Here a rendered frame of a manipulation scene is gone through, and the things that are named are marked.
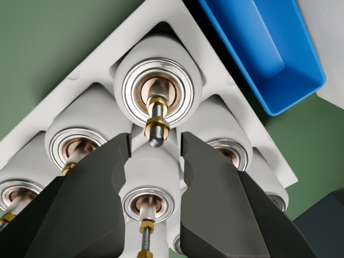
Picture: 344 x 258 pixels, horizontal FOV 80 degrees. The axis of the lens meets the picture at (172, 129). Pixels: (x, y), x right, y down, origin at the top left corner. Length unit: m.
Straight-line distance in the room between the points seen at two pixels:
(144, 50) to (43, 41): 0.33
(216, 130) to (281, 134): 0.38
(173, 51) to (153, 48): 0.02
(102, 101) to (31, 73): 0.28
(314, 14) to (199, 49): 0.21
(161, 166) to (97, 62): 0.17
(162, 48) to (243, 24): 0.29
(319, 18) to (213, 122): 0.25
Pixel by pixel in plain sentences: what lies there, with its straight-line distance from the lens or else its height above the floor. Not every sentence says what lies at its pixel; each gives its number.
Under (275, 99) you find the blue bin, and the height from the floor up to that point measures 0.08.
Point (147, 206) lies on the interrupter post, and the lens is 0.30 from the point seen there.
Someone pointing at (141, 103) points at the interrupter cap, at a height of 0.25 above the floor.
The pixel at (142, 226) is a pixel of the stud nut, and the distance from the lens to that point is 0.29.
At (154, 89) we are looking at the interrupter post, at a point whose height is 0.27.
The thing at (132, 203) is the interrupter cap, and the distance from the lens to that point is 0.31.
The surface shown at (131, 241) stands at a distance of 0.43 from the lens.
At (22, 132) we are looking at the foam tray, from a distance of 0.38.
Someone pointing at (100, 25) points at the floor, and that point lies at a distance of 0.47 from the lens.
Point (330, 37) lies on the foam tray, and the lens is 0.43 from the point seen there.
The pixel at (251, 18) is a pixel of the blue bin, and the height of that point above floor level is 0.00.
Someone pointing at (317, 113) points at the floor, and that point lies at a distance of 0.64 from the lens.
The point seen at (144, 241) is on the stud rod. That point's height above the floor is 0.31.
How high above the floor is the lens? 0.46
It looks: 61 degrees down
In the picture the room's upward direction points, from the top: 175 degrees clockwise
